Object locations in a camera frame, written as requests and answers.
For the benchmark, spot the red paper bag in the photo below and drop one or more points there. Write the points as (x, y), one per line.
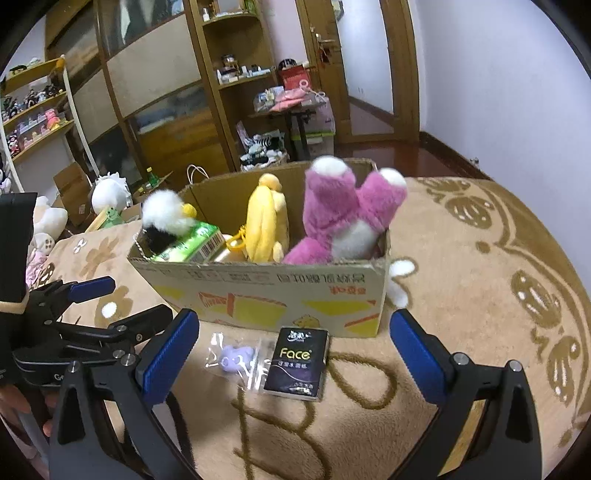
(293, 78)

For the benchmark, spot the green bottle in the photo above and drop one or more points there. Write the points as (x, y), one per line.
(151, 177)

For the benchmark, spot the open brown cardboard box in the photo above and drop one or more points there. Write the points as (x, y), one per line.
(74, 184)

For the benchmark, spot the printed cardboard box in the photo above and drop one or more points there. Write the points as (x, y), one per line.
(258, 295)

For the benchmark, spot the cream brown plush dog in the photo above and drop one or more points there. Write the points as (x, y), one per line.
(51, 221)
(42, 242)

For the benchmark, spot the pink cloth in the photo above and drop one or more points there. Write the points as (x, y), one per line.
(288, 101)

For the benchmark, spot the purple toy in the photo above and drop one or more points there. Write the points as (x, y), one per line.
(235, 360)

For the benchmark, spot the black tissue pack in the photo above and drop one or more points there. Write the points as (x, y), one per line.
(295, 369)

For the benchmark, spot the green frog toy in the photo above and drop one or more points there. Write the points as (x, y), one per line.
(111, 215)

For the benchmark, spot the wicker basket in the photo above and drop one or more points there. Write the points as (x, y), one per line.
(273, 162)

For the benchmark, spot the row of pink figurines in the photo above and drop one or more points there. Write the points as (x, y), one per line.
(41, 122)

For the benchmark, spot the yellow plush bear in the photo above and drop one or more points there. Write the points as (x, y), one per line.
(265, 217)

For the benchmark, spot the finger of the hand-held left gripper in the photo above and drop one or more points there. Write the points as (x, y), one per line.
(145, 318)
(92, 288)

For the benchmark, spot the dark glass jar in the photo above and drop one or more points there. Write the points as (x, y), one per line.
(227, 62)

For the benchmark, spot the white black fluffy plush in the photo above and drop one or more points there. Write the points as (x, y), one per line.
(161, 207)

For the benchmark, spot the row of dark figurines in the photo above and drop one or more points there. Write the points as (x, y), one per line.
(34, 97)

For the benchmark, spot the wooden corner shelf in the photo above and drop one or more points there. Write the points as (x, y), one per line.
(244, 79)

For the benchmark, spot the cream paper packet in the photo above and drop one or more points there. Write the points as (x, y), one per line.
(224, 256)

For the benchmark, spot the bunch of keys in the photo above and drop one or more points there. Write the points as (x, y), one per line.
(324, 54)

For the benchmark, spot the row of small cosmetic bottles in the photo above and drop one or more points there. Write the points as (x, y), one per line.
(247, 74)

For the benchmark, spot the wooden wardrobe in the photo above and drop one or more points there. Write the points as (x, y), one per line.
(138, 78)

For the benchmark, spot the green tissue pack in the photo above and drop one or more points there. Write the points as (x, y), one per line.
(194, 240)

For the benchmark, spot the black purple plush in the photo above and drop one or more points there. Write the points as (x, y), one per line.
(3, 180)

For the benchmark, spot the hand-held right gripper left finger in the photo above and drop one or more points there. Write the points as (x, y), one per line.
(170, 357)

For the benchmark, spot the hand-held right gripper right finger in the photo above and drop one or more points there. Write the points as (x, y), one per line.
(418, 357)

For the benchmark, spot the translucent storage box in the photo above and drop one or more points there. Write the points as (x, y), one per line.
(321, 138)

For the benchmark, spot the small dark table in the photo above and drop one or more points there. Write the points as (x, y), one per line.
(296, 138)

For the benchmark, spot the stack of small boxes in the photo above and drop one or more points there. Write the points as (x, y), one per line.
(268, 99)

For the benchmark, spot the wooden door with glass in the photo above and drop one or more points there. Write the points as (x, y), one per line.
(330, 101)

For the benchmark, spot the pink plush bear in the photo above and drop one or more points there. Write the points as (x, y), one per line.
(332, 203)

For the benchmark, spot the person's left hand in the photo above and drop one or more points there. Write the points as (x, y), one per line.
(14, 399)

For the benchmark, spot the low brown cardboard box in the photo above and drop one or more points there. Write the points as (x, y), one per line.
(161, 181)

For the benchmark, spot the pink printed bag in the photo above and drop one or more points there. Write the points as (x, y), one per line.
(244, 134)

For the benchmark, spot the black cap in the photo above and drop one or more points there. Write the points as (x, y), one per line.
(287, 62)

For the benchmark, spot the curved yellow display shelf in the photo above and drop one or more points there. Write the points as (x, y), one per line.
(32, 76)

